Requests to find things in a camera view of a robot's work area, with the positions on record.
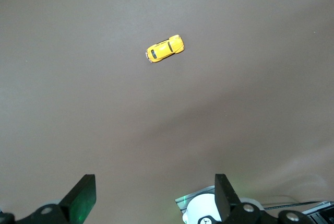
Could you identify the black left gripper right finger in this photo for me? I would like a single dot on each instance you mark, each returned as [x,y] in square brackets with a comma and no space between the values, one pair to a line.
[227,203]

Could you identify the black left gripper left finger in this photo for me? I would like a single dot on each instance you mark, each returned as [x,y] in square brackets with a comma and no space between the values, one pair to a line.
[78,200]

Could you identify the yellow beetle toy car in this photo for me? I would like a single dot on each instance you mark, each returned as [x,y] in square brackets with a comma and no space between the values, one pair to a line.
[164,49]

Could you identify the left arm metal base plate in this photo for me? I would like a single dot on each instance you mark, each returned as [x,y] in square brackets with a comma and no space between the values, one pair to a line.
[182,199]

